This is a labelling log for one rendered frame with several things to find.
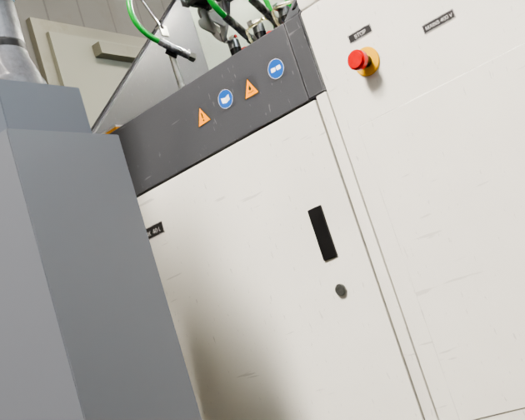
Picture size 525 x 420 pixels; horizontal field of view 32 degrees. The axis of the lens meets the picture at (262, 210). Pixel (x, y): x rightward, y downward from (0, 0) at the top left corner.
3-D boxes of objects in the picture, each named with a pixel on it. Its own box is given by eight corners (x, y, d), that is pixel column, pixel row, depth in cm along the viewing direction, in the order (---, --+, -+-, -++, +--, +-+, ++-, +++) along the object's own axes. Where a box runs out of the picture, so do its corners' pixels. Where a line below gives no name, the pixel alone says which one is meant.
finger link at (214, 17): (209, 38, 205) (198, 2, 207) (227, 42, 210) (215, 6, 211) (219, 32, 203) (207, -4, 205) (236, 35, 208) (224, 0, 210)
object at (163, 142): (102, 214, 204) (83, 149, 207) (116, 213, 208) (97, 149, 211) (308, 99, 167) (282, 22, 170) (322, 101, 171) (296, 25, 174)
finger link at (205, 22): (200, 45, 207) (189, 9, 209) (217, 47, 212) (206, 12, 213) (209, 38, 205) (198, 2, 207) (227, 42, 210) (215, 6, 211)
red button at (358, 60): (347, 79, 157) (338, 52, 158) (360, 81, 160) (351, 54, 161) (372, 67, 154) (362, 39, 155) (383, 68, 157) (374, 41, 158)
